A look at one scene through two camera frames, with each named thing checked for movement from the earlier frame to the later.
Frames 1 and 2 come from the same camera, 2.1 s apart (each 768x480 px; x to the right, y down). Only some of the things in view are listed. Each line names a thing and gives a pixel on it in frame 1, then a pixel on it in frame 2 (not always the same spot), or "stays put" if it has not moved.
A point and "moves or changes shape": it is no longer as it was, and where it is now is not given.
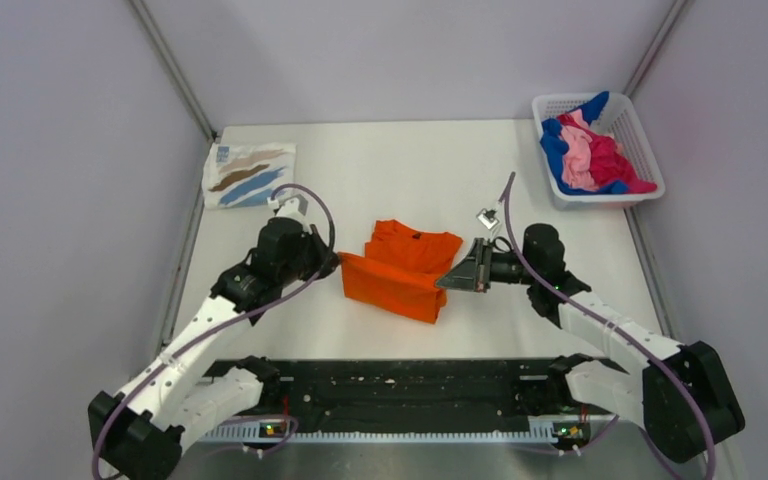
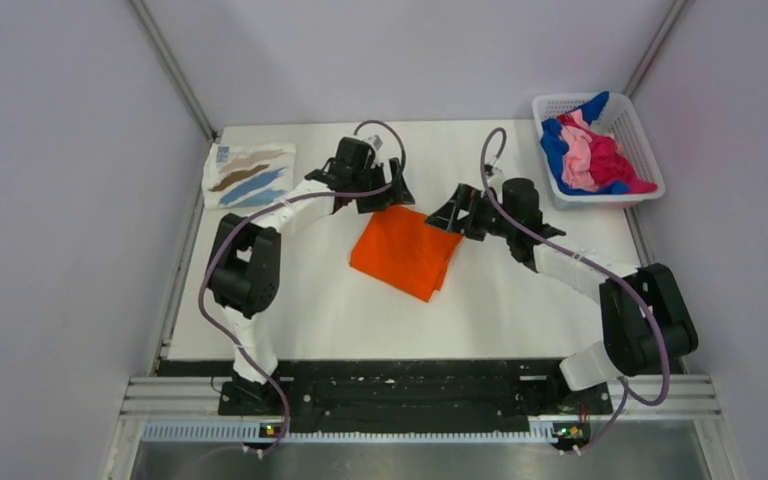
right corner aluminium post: [677, 10] stays put
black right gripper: [474, 272] → [466, 197]
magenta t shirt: [609, 162] stays put
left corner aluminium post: [142, 10] stays put
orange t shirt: [399, 270] moves or changes shape
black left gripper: [320, 248] → [396, 195]
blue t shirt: [555, 147] stays put
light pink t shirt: [576, 170] stays put
